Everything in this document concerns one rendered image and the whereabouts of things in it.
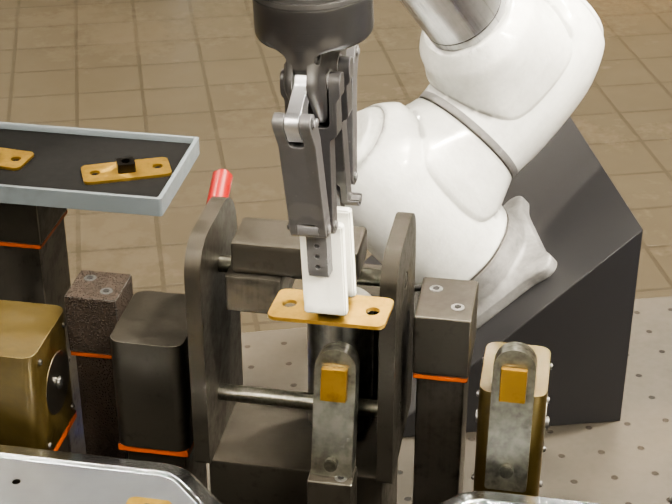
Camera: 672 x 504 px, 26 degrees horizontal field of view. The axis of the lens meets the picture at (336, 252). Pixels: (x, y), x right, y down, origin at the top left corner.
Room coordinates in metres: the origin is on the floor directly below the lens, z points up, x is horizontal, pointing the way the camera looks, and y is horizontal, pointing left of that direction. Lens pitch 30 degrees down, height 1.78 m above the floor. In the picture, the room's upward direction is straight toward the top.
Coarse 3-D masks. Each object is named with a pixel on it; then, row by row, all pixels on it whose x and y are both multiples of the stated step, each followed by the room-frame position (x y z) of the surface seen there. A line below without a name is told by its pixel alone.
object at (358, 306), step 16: (272, 304) 0.87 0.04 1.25; (352, 304) 0.87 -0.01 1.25; (368, 304) 0.87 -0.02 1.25; (384, 304) 0.87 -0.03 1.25; (288, 320) 0.85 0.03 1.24; (304, 320) 0.85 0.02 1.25; (320, 320) 0.85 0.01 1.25; (336, 320) 0.85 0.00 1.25; (352, 320) 0.85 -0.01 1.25; (368, 320) 0.85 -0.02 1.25; (384, 320) 0.85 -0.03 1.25
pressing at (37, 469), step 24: (0, 456) 1.02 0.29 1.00; (24, 456) 1.02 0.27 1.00; (48, 456) 1.01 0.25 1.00; (72, 456) 1.01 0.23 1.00; (96, 456) 1.01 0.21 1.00; (0, 480) 0.99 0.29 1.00; (24, 480) 0.99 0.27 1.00; (48, 480) 0.99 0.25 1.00; (72, 480) 0.99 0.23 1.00; (96, 480) 0.99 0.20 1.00; (120, 480) 0.99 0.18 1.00; (144, 480) 0.99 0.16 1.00; (168, 480) 0.99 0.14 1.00; (192, 480) 0.98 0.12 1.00
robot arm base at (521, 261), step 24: (528, 216) 1.65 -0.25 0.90; (504, 240) 1.55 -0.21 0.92; (528, 240) 1.57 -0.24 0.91; (504, 264) 1.53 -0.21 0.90; (528, 264) 1.53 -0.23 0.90; (552, 264) 1.52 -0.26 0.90; (480, 288) 1.52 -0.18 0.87; (504, 288) 1.52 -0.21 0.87; (528, 288) 1.52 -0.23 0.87; (480, 312) 1.52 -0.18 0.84
